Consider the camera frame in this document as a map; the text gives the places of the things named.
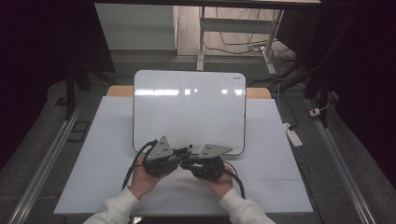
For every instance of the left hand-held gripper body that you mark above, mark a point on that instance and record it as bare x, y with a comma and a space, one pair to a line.
160, 160

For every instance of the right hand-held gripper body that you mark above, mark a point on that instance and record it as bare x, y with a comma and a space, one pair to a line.
208, 165

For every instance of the white whiteboard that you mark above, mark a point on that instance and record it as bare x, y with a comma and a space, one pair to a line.
193, 109

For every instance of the person's right hand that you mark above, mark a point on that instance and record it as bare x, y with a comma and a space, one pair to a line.
219, 185

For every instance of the person's left hand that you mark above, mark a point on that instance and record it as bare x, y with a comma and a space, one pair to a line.
143, 180

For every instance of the white table mat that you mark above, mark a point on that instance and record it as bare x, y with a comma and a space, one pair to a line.
102, 130

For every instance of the wooden table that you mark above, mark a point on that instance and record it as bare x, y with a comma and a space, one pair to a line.
120, 90

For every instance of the black floor plate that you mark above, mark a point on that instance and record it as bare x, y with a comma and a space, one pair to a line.
78, 131

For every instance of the white power strip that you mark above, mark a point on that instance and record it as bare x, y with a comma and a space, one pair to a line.
294, 137

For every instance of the black metal stand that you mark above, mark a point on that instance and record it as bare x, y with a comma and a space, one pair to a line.
71, 93

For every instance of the white small adapter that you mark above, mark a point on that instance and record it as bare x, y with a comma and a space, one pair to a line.
315, 112

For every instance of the white cabinet panel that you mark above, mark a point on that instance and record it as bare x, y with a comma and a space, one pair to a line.
137, 28

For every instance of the aluminium rail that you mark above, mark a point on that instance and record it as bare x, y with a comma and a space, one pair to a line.
342, 161
46, 161

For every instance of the white desk frame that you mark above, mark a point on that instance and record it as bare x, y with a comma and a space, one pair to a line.
236, 25

